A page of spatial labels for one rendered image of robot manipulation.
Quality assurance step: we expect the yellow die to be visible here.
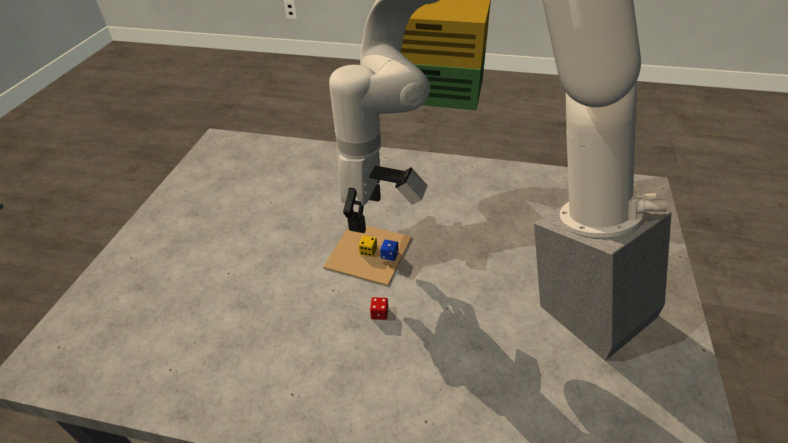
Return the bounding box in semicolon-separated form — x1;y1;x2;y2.
359;236;377;257

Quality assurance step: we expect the tan flat mat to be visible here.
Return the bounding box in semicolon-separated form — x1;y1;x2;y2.
323;226;412;285

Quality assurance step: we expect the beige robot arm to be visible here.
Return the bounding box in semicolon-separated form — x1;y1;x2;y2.
329;0;667;238

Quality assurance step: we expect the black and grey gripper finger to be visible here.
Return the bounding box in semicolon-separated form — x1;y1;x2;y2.
343;188;366;233
369;184;380;202

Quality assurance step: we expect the dark blue die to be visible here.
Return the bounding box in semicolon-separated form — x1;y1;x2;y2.
380;239;398;261

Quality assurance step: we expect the red die with white pips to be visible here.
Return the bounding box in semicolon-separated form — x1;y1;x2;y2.
370;297;388;320

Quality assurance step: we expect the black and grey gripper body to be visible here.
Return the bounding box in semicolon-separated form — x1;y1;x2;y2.
337;143;381;206

